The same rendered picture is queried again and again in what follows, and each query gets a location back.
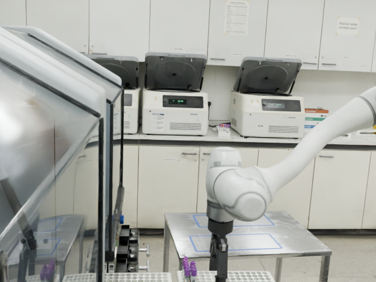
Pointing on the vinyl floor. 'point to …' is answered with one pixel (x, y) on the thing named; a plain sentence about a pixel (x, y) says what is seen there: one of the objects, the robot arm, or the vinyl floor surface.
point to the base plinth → (306, 229)
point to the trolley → (244, 240)
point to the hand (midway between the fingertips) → (216, 281)
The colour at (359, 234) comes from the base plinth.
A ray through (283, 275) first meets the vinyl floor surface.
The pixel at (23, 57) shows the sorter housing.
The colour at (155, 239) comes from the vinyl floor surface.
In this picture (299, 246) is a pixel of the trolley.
